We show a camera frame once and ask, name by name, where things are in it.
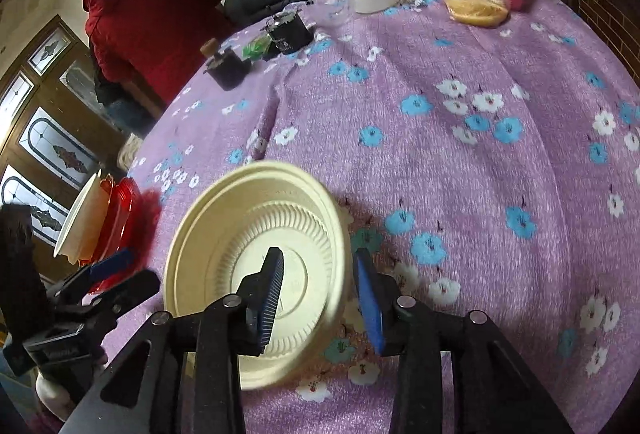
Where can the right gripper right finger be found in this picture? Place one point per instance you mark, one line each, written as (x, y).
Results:
(494, 390)

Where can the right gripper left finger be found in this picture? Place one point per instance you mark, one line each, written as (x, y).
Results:
(140, 392)

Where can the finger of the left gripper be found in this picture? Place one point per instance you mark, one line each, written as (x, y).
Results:
(111, 265)

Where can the small white paper bowl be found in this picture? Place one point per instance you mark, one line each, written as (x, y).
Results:
(81, 229)

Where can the red scalloped plate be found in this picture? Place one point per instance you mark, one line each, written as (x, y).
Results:
(130, 223)

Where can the beige ribbed disposable bowl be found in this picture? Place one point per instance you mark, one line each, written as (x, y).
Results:
(226, 235)

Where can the operator hand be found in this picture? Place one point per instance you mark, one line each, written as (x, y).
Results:
(54, 397)

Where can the patterned cushioned stool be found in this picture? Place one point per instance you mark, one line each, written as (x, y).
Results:
(128, 152)

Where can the wooden glass panel door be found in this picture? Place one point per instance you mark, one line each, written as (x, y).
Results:
(54, 136)

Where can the purple floral tablecloth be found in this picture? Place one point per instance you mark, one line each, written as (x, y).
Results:
(492, 169)

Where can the black motor with wooden knob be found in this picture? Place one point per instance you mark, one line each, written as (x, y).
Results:
(224, 66)

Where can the green circuit part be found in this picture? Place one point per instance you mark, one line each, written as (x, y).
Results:
(256, 48)

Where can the person in red jacket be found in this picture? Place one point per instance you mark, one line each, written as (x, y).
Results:
(153, 43)

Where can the bag of rubber bands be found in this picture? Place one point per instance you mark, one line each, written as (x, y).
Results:
(480, 13)

